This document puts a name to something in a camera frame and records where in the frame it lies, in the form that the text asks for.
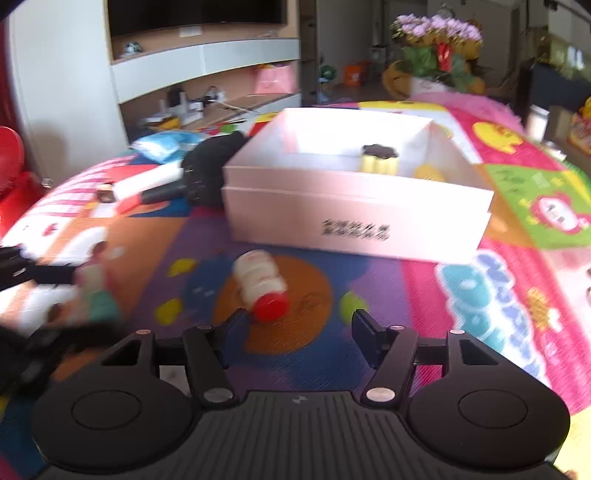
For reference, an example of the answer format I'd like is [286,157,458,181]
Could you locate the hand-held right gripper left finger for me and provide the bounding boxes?
[99,307,250,411]

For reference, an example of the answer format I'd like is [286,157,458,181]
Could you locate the pink cardboard box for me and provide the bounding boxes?
[221,107,495,265]

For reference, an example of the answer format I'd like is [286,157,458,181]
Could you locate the beige sofa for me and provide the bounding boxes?
[542,105,591,163]

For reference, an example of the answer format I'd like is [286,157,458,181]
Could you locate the white bottle with red cap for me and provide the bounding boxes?
[232,250,290,322]

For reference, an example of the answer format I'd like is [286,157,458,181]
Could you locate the orange box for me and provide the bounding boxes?
[344,62,370,86]

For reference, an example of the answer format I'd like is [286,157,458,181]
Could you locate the printed paper bag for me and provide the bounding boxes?
[567,111,591,154]

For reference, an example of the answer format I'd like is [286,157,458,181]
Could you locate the white red toy rocket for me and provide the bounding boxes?
[112,163,184,214]

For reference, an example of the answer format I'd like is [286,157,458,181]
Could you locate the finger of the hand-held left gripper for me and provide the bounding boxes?
[0,246,77,293]

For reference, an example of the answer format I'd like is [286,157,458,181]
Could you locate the yellow toy black top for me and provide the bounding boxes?
[359,143,400,176]

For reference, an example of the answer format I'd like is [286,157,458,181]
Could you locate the purple orchid plant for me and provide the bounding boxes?
[389,12,484,93]

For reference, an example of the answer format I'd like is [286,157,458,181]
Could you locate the wooden white wall cabinet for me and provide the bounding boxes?
[103,0,304,136]

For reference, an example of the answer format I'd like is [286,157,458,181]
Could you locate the black television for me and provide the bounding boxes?
[106,0,288,40]

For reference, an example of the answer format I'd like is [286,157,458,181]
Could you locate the dark sideboard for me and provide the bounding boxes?
[516,59,591,126]

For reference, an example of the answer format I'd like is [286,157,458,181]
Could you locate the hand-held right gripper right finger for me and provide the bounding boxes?
[352,309,502,408]

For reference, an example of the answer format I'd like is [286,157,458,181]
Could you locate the yellow plush toy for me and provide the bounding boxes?
[382,59,488,98]

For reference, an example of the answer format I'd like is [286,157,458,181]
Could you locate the colourful cartoon play mat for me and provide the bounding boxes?
[0,99,591,480]

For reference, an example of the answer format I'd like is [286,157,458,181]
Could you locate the white thermos bottle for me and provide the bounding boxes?
[526,104,550,140]

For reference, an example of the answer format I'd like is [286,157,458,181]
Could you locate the pink gift bag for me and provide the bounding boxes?
[253,63,297,96]

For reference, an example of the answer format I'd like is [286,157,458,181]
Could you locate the red plastic object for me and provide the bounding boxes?
[0,125,48,232]

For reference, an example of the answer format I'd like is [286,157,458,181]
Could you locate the white flower pot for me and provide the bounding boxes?
[408,76,459,98]

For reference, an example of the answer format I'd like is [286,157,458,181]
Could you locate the yellow round item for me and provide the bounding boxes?
[413,163,447,182]

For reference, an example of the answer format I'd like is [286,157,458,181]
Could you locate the white green bottle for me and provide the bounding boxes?
[74,260,122,325]

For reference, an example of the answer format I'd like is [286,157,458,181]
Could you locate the blue plastic packet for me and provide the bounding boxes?
[131,130,207,164]

